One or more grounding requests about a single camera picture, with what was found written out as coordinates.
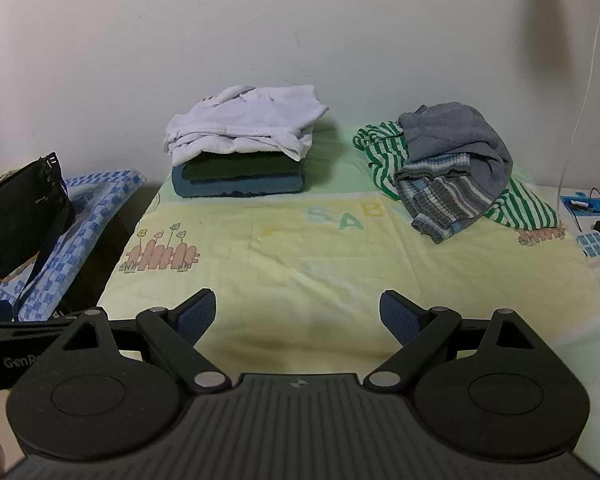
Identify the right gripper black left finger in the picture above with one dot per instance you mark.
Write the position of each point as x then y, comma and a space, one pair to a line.
170, 336

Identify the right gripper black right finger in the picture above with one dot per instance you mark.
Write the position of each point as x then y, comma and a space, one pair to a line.
427, 339

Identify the white t-shirt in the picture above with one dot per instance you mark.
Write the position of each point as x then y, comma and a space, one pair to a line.
244, 120

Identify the grey blue striped sweater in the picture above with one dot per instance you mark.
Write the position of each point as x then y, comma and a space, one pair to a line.
441, 195

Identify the yellow green baby blanket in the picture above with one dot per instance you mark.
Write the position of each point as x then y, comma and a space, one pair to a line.
298, 277

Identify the blue white checkered cloth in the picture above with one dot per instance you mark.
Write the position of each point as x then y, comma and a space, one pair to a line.
97, 198

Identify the green white striped shirt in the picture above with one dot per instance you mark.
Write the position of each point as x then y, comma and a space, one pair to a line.
518, 207

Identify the black bag at left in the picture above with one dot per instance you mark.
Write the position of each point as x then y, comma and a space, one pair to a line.
35, 212

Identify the folded dark green garment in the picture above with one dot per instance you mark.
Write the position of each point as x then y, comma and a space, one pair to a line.
207, 166

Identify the white power strip blue sockets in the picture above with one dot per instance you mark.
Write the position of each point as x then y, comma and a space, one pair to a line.
589, 242

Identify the white side desk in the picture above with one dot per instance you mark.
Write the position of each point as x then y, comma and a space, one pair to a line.
552, 196

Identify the blue tray on desk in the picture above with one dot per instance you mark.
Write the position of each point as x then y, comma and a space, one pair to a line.
587, 204

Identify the grey fleece garment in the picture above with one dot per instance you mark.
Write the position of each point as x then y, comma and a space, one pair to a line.
454, 128

